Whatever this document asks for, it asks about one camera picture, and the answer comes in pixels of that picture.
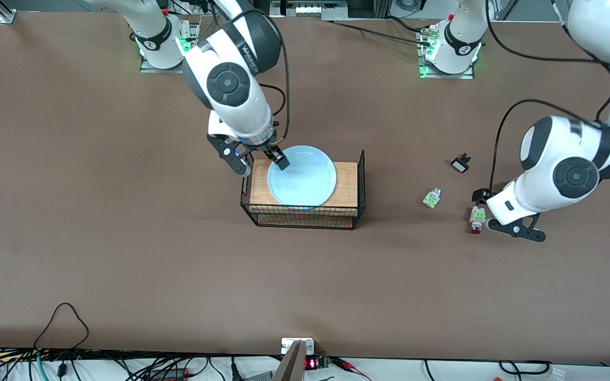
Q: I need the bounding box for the black wire rack wooden top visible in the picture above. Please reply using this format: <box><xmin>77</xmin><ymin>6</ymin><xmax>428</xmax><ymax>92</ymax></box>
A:
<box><xmin>240</xmin><ymin>147</ymin><xmax>367</xmax><ymax>231</ymax></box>

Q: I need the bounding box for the silver metal bracket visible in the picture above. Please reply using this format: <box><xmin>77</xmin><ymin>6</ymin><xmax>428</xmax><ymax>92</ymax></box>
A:
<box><xmin>281</xmin><ymin>337</ymin><xmax>316</xmax><ymax>356</ymax></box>

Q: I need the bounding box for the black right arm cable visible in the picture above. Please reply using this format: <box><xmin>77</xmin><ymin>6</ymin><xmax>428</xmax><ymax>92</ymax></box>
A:
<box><xmin>255</xmin><ymin>8</ymin><xmax>291</xmax><ymax>144</ymax></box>

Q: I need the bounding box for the green contact block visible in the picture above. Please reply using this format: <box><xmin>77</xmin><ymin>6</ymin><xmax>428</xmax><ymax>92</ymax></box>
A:
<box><xmin>422</xmin><ymin>187</ymin><xmax>443</xmax><ymax>210</ymax></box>

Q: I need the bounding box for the red push button switch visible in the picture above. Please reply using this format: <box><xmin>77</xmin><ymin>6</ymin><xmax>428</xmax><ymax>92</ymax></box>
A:
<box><xmin>469</xmin><ymin>205</ymin><xmax>487</xmax><ymax>235</ymax></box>

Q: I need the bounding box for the black looped cable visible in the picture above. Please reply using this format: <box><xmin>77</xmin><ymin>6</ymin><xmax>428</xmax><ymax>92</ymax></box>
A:
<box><xmin>33</xmin><ymin>302</ymin><xmax>90</xmax><ymax>351</ymax></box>

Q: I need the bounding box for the black power adapter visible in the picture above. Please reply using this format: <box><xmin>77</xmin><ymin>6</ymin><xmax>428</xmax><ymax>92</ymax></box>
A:
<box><xmin>148</xmin><ymin>367</ymin><xmax>190</xmax><ymax>381</ymax></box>

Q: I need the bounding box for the red clip lead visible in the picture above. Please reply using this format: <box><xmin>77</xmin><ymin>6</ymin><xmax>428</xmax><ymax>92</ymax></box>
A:
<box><xmin>331</xmin><ymin>357</ymin><xmax>372</xmax><ymax>381</ymax></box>

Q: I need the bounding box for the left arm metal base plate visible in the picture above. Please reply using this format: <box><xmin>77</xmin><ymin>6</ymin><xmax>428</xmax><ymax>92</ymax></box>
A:
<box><xmin>417</xmin><ymin>26</ymin><xmax>477</xmax><ymax>80</ymax></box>

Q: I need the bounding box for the grey aluminium bar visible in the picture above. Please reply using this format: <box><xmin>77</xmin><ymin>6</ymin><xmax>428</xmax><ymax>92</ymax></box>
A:
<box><xmin>272</xmin><ymin>340</ymin><xmax>306</xmax><ymax>381</ymax></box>

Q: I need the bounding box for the black cable to arm base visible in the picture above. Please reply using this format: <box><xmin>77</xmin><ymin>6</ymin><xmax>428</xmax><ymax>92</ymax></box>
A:
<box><xmin>330</xmin><ymin>16</ymin><xmax>434</xmax><ymax>46</ymax></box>

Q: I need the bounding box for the light blue round plate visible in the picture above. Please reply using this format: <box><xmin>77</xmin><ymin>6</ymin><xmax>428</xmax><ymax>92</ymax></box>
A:
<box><xmin>267</xmin><ymin>145</ymin><xmax>337</xmax><ymax>208</ymax></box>

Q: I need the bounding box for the black white switch part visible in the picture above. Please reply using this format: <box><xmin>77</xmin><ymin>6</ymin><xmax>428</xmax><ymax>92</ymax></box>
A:
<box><xmin>450</xmin><ymin>153</ymin><xmax>472</xmax><ymax>175</ymax></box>

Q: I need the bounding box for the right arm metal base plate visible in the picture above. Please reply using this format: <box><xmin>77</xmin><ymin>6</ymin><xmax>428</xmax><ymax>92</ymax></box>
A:
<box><xmin>139</xmin><ymin>21</ymin><xmax>201</xmax><ymax>74</ymax></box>

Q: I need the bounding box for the black coiled cable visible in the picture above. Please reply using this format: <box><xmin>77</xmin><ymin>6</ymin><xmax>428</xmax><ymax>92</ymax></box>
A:
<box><xmin>498</xmin><ymin>359</ymin><xmax>552</xmax><ymax>377</ymax></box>

